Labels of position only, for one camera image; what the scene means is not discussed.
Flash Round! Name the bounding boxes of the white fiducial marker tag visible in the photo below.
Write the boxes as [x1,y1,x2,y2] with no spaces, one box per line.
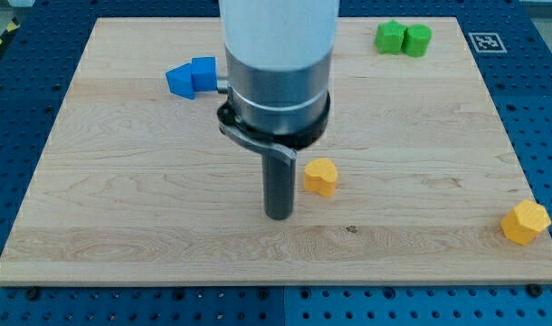
[469,32,507,53]

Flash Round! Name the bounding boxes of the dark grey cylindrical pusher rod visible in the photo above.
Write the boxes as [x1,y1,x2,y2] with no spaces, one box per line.
[262,155,296,220]

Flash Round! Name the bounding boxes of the yellow heart block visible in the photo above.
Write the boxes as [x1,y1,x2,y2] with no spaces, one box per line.
[303,158,338,197]

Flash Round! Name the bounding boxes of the green star block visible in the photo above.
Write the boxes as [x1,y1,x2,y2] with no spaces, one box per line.
[375,20,407,54]

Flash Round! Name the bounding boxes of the blue triangle block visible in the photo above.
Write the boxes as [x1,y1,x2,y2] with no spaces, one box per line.
[166,63,195,100]

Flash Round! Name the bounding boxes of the light wooden board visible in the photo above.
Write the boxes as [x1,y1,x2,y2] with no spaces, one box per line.
[0,16,552,288]

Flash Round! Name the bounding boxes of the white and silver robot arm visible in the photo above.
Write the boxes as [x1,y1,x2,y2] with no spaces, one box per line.
[217,0,340,220]

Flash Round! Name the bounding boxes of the yellow hexagon block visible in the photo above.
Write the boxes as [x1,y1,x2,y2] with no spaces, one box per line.
[500,200,552,245]

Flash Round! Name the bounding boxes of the green cylinder block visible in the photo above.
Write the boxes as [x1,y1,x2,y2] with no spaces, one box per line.
[402,24,433,57]

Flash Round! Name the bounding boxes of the blue cube block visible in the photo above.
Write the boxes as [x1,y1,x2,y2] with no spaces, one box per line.
[191,57,217,91]

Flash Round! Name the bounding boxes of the black clamp with metal lever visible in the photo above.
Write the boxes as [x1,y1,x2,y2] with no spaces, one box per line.
[216,93,331,166]

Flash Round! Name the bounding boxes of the black and yellow hazard tape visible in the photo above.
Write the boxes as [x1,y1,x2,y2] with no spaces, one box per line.
[0,16,21,59]

